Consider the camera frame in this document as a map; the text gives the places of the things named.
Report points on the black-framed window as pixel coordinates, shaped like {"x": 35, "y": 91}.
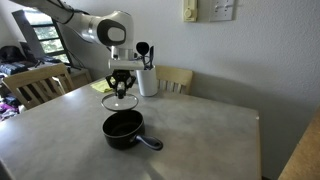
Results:
{"x": 55, "y": 40}

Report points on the purple clothes pile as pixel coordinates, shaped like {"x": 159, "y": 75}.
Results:
{"x": 6, "y": 110}

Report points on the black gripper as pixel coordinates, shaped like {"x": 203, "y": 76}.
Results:
{"x": 121, "y": 74}

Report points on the white light switch plate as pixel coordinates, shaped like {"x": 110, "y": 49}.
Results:
{"x": 221, "y": 10}

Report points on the black spatula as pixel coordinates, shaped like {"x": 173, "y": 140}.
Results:
{"x": 151, "y": 55}

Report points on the glass lid with black knob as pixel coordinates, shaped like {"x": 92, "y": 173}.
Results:
{"x": 111, "y": 102}

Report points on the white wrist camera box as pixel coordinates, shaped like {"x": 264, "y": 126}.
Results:
{"x": 125, "y": 64}

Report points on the blue striped bedding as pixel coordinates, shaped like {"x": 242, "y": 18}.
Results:
{"x": 13, "y": 67}

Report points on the light wooden chair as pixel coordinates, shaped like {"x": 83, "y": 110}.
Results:
{"x": 174, "y": 75}

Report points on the grey leaning board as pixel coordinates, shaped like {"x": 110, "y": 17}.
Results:
{"x": 28, "y": 33}

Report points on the yellowed wall thermostat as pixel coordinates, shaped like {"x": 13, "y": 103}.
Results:
{"x": 190, "y": 11}

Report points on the black bag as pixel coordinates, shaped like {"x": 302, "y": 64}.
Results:
{"x": 10, "y": 53}

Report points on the white utensil holder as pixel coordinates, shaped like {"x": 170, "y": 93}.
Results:
{"x": 147, "y": 83}

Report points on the wooden slat-back chair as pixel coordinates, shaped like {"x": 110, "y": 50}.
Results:
{"x": 33, "y": 75}

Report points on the wooden cabinet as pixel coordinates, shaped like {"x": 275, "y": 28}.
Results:
{"x": 305, "y": 153}

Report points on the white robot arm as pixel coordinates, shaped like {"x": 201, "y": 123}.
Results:
{"x": 110, "y": 31}

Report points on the low wooden side table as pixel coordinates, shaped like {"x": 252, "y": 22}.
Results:
{"x": 80, "y": 76}

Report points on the black ladle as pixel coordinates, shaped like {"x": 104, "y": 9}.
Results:
{"x": 142, "y": 48}

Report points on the yellow cloth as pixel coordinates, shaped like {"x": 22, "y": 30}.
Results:
{"x": 100, "y": 86}

